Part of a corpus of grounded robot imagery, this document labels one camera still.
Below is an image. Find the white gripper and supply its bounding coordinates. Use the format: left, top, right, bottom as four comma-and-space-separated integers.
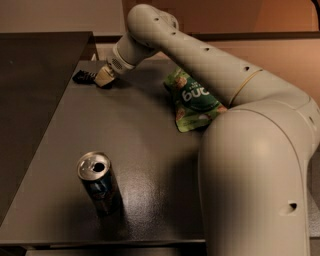
94, 43, 135, 87

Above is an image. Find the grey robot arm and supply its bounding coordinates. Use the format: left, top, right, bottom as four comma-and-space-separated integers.
98, 4, 320, 256

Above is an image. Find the dark blue drink can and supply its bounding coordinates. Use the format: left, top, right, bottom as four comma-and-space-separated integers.
77, 151, 121, 215

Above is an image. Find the green dang chips bag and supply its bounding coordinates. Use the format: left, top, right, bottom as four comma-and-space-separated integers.
164, 67, 227, 133

